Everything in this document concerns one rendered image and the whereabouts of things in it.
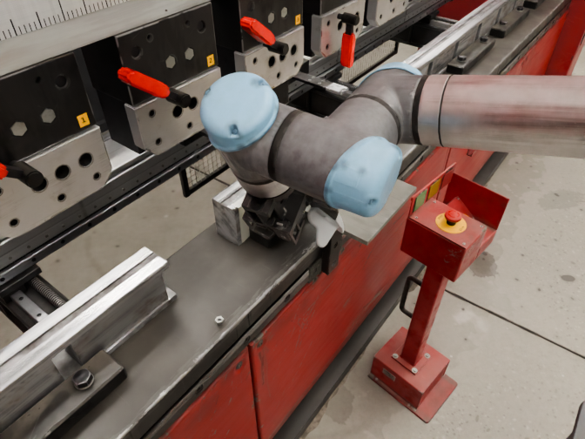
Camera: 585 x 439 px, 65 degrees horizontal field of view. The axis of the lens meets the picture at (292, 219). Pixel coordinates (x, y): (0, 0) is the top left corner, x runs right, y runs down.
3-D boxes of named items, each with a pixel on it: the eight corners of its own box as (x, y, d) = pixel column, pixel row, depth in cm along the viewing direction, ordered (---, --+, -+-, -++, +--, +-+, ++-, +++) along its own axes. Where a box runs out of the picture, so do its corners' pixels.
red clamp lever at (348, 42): (350, 70, 87) (355, 16, 81) (332, 64, 89) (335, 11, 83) (355, 67, 89) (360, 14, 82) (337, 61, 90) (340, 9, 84)
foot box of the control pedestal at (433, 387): (426, 424, 153) (434, 408, 145) (366, 375, 166) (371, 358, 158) (458, 384, 164) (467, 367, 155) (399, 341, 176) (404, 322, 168)
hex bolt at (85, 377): (81, 394, 66) (78, 388, 65) (70, 382, 67) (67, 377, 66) (97, 380, 67) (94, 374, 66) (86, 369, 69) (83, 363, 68)
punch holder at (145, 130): (148, 161, 61) (116, 37, 50) (108, 140, 65) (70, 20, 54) (225, 116, 70) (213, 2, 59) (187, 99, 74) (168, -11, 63)
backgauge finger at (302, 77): (330, 106, 111) (332, 87, 108) (249, 77, 123) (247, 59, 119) (357, 88, 118) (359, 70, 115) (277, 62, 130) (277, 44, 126)
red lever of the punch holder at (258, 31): (256, 16, 61) (291, 46, 70) (233, 10, 63) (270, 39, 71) (251, 30, 61) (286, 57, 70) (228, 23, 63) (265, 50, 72)
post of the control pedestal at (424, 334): (413, 367, 155) (450, 256, 119) (400, 356, 158) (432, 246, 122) (421, 356, 158) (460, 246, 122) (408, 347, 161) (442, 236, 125)
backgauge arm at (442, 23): (462, 59, 190) (471, 24, 181) (332, 25, 219) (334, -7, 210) (469, 52, 195) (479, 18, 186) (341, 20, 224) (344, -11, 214)
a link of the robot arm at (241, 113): (253, 151, 40) (177, 119, 43) (279, 199, 51) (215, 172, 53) (295, 80, 42) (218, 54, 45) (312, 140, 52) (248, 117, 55)
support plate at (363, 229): (366, 246, 76) (367, 241, 75) (246, 185, 88) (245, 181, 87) (416, 191, 86) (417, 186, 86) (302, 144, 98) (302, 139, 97)
